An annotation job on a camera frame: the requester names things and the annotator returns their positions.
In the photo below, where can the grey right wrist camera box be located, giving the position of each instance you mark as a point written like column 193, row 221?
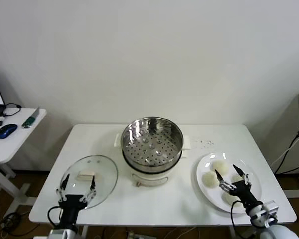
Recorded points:
column 271, row 207

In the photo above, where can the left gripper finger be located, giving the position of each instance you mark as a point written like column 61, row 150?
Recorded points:
column 92, row 185
column 64, row 183

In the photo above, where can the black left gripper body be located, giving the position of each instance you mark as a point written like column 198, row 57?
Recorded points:
column 72, row 200

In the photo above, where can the white electric cooker pot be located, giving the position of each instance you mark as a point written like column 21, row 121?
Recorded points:
column 149, row 178

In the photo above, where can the blue computer mouse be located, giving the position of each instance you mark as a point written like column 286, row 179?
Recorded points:
column 7, row 130

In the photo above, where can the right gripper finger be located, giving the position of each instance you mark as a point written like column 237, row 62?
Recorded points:
column 239, row 171
column 219, row 177

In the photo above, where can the white floor power strip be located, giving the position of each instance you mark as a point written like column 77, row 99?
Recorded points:
column 133, row 234

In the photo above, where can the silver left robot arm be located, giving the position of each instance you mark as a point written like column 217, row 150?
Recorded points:
column 62, row 234

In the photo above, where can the white floor frame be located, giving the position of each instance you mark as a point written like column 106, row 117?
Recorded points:
column 296, row 193

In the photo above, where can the white side desk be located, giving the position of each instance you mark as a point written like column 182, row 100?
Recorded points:
column 15, row 144

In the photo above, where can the white round plate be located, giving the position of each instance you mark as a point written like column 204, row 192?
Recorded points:
column 211, row 194

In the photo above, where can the stainless perforated steamer basket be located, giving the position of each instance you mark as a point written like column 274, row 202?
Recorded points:
column 152, row 149

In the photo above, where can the white steamed baozi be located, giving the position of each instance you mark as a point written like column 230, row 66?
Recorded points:
column 208, row 180
column 236, row 178
column 223, row 166
column 226, row 198

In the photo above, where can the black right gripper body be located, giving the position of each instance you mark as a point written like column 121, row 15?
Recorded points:
column 243, row 193

